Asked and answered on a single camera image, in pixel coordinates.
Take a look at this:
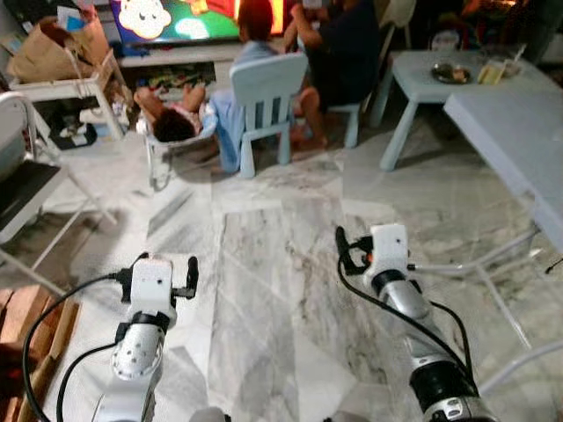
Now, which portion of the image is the wooden base board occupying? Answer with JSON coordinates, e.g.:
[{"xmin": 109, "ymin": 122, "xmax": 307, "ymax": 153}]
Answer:
[{"xmin": 13, "ymin": 299, "xmax": 82, "ymax": 422}]

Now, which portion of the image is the orange brick stack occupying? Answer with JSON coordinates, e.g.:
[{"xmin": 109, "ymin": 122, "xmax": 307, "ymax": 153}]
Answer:
[{"xmin": 0, "ymin": 286, "xmax": 54, "ymax": 348}]

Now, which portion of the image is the light blue kids chair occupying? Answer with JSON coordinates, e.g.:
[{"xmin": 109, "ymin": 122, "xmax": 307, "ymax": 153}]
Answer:
[
  {"xmin": 230, "ymin": 53, "xmax": 311, "ymax": 177},
  {"xmin": 325, "ymin": 101, "xmax": 363, "ymax": 149}
]

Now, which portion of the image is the baby in pink clothes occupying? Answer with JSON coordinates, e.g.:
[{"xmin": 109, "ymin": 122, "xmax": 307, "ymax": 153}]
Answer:
[{"xmin": 136, "ymin": 85, "xmax": 212, "ymax": 143}]

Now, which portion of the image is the black box with clutter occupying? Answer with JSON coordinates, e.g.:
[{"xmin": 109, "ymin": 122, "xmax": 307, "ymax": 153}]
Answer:
[{"xmin": 48, "ymin": 123, "xmax": 98, "ymax": 149}]

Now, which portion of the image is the grey robot left leg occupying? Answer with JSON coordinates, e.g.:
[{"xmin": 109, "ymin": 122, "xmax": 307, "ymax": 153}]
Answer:
[{"xmin": 189, "ymin": 406, "xmax": 230, "ymax": 422}]

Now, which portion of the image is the light blue small table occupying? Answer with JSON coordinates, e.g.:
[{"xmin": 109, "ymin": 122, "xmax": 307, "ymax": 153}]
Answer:
[{"xmin": 369, "ymin": 48, "xmax": 546, "ymax": 172}]

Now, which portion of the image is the white shelf table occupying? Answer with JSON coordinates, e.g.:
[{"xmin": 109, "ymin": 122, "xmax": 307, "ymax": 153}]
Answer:
[{"xmin": 9, "ymin": 53, "xmax": 128, "ymax": 146}]

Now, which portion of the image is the grey folding table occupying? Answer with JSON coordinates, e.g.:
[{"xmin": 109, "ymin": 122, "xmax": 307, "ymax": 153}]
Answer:
[{"xmin": 409, "ymin": 84, "xmax": 563, "ymax": 397}]

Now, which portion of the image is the person in dark clothes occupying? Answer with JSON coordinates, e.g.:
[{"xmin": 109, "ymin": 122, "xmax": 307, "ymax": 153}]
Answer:
[{"xmin": 286, "ymin": 0, "xmax": 384, "ymax": 146}]

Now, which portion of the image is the metal plate with food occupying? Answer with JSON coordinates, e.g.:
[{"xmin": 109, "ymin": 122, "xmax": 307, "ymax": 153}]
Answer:
[{"xmin": 431, "ymin": 62, "xmax": 473, "ymax": 84}]

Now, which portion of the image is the brown paper bag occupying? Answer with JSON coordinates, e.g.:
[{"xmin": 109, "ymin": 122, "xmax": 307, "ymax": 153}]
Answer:
[{"xmin": 7, "ymin": 18, "xmax": 111, "ymax": 84}]

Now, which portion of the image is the yellow food packet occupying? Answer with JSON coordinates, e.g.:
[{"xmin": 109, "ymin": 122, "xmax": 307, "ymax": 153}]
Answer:
[{"xmin": 479, "ymin": 60, "xmax": 507, "ymax": 84}]

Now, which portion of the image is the child with red hair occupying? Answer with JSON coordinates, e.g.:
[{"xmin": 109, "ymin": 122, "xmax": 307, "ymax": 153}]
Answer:
[{"xmin": 211, "ymin": 0, "xmax": 284, "ymax": 172}]

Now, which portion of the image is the television showing cartoon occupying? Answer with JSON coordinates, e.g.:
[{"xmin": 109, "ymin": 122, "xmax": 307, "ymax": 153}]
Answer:
[{"xmin": 110, "ymin": 0, "xmax": 287, "ymax": 45}]

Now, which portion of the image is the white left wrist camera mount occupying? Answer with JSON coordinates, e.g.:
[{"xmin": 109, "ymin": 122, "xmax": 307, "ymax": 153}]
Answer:
[{"xmin": 128, "ymin": 257, "xmax": 178, "ymax": 323}]

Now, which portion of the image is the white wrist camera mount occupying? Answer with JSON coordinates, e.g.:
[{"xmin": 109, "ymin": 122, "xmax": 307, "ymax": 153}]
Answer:
[
  {"xmin": 128, "ymin": 257, "xmax": 178, "ymax": 323},
  {"xmin": 368, "ymin": 224, "xmax": 413, "ymax": 279}
]

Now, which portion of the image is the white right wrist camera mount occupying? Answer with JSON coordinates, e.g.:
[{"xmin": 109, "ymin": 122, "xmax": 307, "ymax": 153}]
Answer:
[{"xmin": 368, "ymin": 224, "xmax": 413, "ymax": 279}]

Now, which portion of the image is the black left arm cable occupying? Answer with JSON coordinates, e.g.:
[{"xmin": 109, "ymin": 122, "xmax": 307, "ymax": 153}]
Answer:
[{"xmin": 22, "ymin": 274, "xmax": 124, "ymax": 422}]

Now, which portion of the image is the white frame baby bouncer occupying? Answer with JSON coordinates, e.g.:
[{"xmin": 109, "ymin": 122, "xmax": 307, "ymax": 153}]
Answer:
[{"xmin": 141, "ymin": 105, "xmax": 221, "ymax": 190}]

